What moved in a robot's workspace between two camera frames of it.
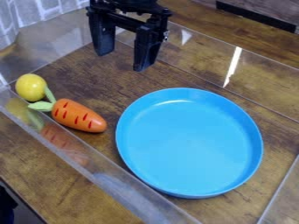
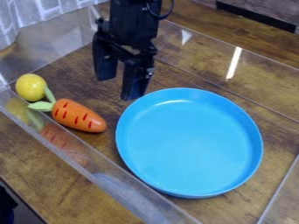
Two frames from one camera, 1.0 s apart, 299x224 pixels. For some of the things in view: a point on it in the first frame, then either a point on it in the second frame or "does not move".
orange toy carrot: x=69 y=112 does not move
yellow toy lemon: x=31 y=87 does not move
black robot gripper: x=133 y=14 -> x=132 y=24
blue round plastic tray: x=191 y=142 does not move
